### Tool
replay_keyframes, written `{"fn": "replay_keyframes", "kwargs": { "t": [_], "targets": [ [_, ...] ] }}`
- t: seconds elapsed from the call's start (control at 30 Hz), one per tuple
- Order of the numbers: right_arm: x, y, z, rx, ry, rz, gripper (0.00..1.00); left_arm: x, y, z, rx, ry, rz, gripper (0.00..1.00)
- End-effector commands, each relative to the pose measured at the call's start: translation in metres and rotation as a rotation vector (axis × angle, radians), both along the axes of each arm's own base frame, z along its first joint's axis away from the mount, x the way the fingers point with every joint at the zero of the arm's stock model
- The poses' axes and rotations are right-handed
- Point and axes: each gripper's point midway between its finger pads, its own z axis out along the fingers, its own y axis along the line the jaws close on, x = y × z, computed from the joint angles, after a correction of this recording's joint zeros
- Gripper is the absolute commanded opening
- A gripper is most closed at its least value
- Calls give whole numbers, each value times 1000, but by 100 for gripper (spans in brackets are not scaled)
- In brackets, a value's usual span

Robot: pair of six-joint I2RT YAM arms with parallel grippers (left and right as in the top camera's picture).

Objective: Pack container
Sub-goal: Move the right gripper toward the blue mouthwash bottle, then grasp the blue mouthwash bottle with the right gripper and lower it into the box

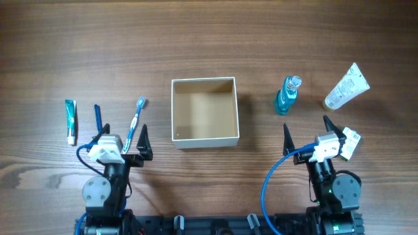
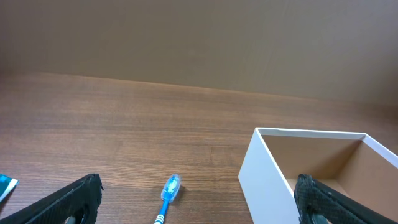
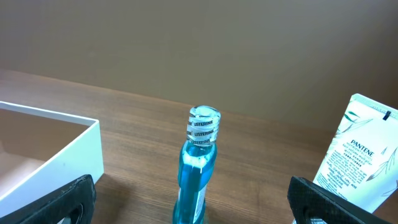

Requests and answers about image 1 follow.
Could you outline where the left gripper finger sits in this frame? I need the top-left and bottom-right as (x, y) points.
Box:
(137, 124), (153, 160)
(92, 123), (110, 142)

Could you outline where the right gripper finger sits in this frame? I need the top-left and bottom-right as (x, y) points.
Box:
(283, 123), (295, 156)
(323, 115), (347, 153)

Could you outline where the blue razor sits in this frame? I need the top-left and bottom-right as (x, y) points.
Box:
(94, 104), (103, 133)

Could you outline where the white green soap box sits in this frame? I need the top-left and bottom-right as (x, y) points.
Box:
(340, 127), (361, 161)

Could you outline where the blue white toothbrush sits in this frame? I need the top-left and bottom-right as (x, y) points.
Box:
(122, 97), (146, 154)

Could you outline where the green toothpaste tube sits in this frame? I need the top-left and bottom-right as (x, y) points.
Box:
(65, 99), (76, 146)

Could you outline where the blue mouthwash bottle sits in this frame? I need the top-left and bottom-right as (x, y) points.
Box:
(275, 76), (302, 115)

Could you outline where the white cream tube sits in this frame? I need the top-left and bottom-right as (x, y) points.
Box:
(323, 63), (370, 110)

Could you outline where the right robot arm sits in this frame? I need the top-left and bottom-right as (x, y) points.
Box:
(274, 116), (365, 235)

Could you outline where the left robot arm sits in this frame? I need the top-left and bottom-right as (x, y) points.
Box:
(74, 124), (153, 235)

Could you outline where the white cardboard open box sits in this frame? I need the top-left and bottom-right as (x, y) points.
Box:
(171, 77), (240, 149)

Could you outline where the left blue cable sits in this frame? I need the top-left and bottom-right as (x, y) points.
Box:
(74, 142), (105, 235)

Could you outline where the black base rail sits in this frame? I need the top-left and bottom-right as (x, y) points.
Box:
(74, 213), (365, 235)

